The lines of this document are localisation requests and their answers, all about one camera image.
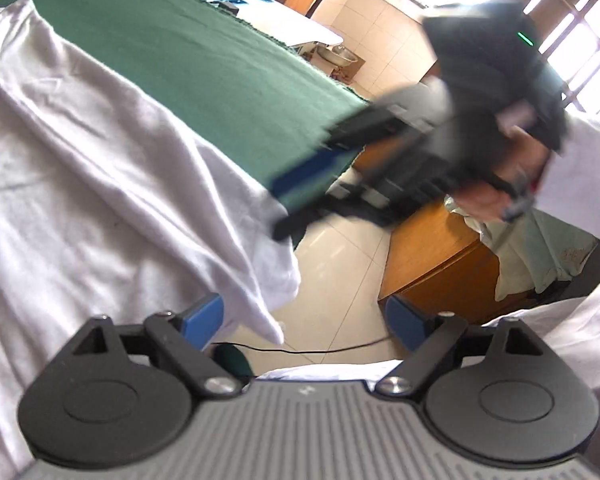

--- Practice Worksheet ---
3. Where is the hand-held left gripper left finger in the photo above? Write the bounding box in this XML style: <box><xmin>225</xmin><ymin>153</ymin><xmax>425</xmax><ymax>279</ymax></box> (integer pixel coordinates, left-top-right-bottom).
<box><xmin>60</xmin><ymin>294</ymin><xmax>242</xmax><ymax>400</ymax></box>

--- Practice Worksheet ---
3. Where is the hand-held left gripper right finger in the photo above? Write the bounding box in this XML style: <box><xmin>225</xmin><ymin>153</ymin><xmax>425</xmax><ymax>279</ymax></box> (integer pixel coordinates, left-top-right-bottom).
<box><xmin>376</xmin><ymin>296</ymin><xmax>556</xmax><ymax>400</ymax></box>

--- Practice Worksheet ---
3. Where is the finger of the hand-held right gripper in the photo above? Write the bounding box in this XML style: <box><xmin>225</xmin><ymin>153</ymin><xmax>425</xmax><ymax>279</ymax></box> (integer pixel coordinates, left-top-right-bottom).
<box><xmin>269</xmin><ymin>110</ymin><xmax>406</xmax><ymax>202</ymax></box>
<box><xmin>271</xmin><ymin>180</ymin><xmax>401</xmax><ymax>242</ymax></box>

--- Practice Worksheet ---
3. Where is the white shirt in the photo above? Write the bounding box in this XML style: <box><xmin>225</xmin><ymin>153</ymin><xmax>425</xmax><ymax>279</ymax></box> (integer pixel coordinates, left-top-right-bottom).
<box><xmin>0</xmin><ymin>0</ymin><xmax>301</xmax><ymax>480</ymax></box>

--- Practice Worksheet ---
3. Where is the person's right forearm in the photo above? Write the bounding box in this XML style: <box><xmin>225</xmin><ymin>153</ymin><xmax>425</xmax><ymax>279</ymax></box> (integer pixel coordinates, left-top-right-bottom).
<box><xmin>535</xmin><ymin>115</ymin><xmax>600</xmax><ymax>247</ymax></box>

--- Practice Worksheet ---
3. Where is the person's right hand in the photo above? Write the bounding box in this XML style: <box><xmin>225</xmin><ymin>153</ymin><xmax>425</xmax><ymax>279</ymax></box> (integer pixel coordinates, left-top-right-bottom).
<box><xmin>452</xmin><ymin>127</ymin><xmax>551</xmax><ymax>222</ymax></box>

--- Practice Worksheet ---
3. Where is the wooden cabinet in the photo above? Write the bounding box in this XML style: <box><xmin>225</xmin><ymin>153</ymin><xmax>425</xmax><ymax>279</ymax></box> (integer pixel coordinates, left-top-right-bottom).
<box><xmin>355</xmin><ymin>150</ymin><xmax>541</xmax><ymax>326</ymax></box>

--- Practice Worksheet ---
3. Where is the wooden grille window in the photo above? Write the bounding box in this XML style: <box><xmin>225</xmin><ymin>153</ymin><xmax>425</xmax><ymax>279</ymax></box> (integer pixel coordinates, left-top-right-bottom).
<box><xmin>500</xmin><ymin>0</ymin><xmax>600</xmax><ymax>126</ymax></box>

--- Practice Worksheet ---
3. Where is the metal basin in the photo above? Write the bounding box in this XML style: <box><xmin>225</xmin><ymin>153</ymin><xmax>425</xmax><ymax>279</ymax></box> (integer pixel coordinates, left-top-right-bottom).
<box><xmin>316</xmin><ymin>42</ymin><xmax>361</xmax><ymax>66</ymax></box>

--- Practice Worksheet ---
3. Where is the light green cloth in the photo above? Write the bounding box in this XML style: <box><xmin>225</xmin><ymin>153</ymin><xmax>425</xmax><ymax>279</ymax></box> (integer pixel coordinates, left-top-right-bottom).
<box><xmin>445</xmin><ymin>195</ymin><xmax>598</xmax><ymax>306</ymax></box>

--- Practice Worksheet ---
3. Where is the white side table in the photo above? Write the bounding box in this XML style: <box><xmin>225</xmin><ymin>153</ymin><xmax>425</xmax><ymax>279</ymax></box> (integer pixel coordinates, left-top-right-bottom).
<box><xmin>200</xmin><ymin>0</ymin><xmax>343</xmax><ymax>53</ymax></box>

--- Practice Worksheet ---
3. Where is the person's white coat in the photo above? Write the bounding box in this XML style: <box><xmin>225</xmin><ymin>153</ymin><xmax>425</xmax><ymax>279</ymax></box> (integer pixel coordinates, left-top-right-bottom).
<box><xmin>257</xmin><ymin>270</ymin><xmax>600</xmax><ymax>401</ymax></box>

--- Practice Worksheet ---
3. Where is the green table cloth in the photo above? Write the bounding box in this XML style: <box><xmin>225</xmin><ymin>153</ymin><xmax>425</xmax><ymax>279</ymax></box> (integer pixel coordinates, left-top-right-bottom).
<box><xmin>0</xmin><ymin>0</ymin><xmax>373</xmax><ymax>211</ymax></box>

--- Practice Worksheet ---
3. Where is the black floor cable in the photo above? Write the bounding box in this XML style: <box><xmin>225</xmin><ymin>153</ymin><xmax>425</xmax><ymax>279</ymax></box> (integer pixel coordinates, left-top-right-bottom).
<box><xmin>212</xmin><ymin>332</ymin><xmax>396</xmax><ymax>356</ymax></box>

